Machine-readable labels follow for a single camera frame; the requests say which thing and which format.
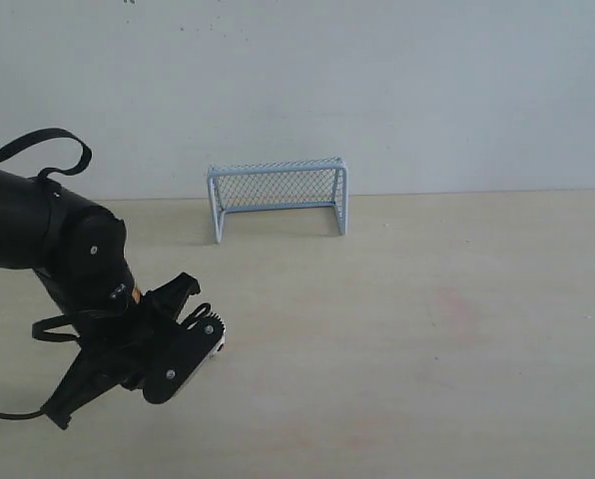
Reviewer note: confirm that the white miniature soccer goal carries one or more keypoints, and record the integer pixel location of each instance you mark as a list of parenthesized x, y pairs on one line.
[(293, 185)]

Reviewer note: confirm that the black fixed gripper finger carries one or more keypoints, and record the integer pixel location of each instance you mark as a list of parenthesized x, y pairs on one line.
[(94, 371)]

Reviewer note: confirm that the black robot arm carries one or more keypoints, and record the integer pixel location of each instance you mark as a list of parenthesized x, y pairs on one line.
[(75, 246)]

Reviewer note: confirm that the small black white soccer ball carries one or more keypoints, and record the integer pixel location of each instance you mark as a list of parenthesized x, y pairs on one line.
[(219, 347)]

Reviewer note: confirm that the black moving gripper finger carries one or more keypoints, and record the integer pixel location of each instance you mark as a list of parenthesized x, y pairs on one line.
[(181, 352)]

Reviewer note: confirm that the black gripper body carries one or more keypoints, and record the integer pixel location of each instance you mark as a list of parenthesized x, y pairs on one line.
[(131, 327)]

